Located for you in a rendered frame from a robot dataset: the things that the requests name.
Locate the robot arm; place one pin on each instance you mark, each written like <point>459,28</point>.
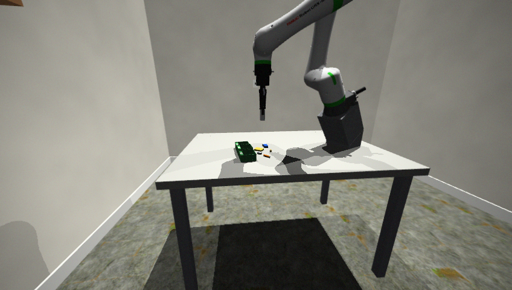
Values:
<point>327,81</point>

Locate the green rack of bins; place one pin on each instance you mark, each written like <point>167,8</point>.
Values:
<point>245,151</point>

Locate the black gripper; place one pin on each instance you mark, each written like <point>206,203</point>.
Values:
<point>262,81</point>

